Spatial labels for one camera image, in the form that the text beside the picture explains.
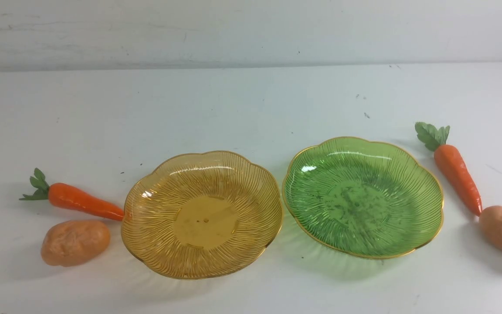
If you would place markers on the green ribbed plastic plate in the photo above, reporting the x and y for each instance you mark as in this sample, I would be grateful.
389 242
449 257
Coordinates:
368 199

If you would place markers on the orange toy carrot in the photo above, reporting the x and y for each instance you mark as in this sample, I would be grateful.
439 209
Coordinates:
451 164
66 196

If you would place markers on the amber ribbed plastic plate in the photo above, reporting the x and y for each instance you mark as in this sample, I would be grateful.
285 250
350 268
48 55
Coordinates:
199 216

